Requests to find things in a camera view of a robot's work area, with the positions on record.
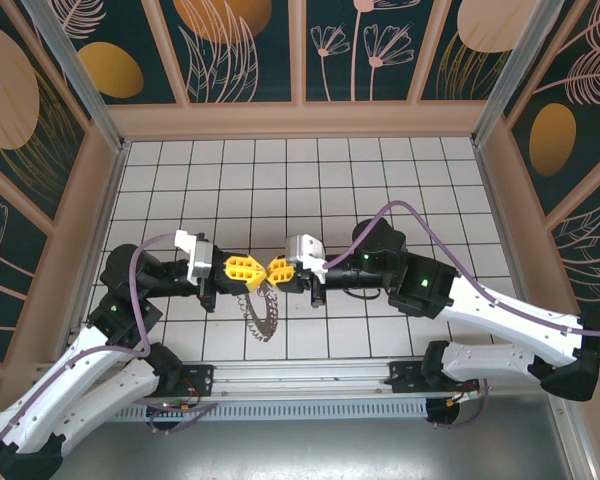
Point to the black mounting plate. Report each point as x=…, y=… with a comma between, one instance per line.
x=200, y=375
x=405, y=377

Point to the aluminium side rail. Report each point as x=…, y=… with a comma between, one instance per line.
x=106, y=220
x=500, y=220

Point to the aluminium frame post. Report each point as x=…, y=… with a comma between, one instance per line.
x=80, y=75
x=511, y=75

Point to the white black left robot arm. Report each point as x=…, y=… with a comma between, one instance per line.
x=75, y=380

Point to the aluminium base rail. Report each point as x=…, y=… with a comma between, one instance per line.
x=300, y=377

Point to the grey metal base sheet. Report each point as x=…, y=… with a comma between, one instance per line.
x=300, y=450

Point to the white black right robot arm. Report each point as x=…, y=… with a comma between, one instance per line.
x=510, y=317

